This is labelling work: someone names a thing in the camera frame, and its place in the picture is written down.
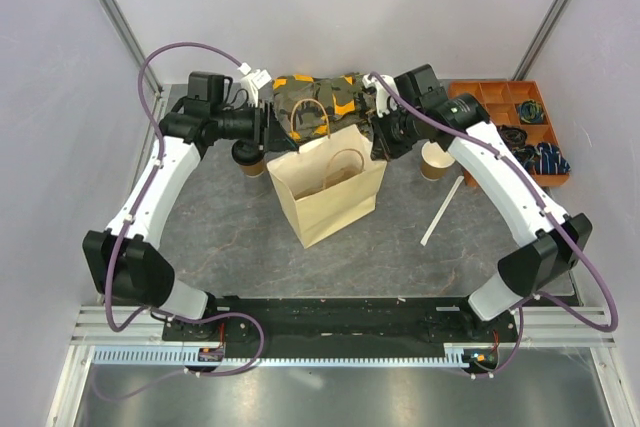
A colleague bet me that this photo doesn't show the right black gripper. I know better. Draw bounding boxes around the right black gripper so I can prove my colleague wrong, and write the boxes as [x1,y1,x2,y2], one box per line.
[368,102,422,162]

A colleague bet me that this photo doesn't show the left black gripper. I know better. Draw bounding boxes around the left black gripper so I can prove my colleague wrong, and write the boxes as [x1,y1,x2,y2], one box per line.
[212,100,299,154]

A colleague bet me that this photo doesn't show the black plastic cup lid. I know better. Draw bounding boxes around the black plastic cup lid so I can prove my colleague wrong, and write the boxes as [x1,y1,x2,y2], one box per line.
[231,139,264,167]

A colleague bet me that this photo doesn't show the brown paper coffee cup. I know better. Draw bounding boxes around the brown paper coffee cup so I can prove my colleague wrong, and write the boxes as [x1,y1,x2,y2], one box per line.
[239,158,266,178]

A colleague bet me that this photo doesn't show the brown paper bag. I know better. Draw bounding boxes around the brown paper bag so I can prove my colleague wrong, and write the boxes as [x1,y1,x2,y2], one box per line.
[266,106,387,248]

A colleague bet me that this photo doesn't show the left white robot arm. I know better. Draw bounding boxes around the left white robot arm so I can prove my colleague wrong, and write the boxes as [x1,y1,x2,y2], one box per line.
[82,66,296,340]

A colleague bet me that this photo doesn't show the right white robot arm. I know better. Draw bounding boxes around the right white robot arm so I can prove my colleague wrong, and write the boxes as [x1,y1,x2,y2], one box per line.
[362,65,592,341]

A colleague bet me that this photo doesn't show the camouflage folded cloth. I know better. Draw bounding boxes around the camouflage folded cloth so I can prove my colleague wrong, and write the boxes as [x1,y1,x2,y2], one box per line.
[272,73,375,145]

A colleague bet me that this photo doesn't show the white paper straw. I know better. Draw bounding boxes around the white paper straw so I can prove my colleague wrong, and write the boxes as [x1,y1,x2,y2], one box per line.
[420,176,464,246]

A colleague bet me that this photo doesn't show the dark mixed bands bundle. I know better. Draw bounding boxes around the dark mixed bands bundle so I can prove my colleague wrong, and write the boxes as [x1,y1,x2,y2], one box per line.
[512,145,538,173]

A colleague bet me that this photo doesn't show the orange compartment tray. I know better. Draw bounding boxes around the orange compartment tray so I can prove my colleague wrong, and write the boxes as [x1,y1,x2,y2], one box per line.
[448,80,569,187]

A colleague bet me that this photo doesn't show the blue green rubber bands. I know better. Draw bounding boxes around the blue green rubber bands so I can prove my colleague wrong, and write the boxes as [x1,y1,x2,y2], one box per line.
[516,99,545,125]

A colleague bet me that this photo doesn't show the blue striped bands bundle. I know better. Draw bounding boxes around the blue striped bands bundle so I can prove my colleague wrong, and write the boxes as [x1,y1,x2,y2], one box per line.
[533,142,571,175]

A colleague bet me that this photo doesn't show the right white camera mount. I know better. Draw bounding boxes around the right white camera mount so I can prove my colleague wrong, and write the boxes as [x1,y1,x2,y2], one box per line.
[362,74,398,118]

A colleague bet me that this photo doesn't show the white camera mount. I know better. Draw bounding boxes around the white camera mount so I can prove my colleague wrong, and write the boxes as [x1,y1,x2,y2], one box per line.
[237,62,272,107]
[362,74,398,118]

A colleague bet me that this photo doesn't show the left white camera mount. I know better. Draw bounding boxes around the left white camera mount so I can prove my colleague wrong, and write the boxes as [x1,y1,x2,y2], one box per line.
[237,62,272,107]

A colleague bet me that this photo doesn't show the aluminium cable duct rail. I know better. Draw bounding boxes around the aluminium cable duct rail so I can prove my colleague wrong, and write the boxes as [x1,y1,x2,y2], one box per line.
[92,345,497,368]

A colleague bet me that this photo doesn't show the left aluminium frame post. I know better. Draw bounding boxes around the left aluminium frame post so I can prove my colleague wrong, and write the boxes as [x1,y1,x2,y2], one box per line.
[98,0,146,68]

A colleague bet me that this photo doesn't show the aluminium frame post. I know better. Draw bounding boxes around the aluminium frame post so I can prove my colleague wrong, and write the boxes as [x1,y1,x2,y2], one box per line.
[511,0,571,81]
[98,0,146,68]

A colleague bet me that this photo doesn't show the right aluminium frame post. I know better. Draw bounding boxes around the right aluminium frame post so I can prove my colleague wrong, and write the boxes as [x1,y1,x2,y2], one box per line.
[511,0,571,81]

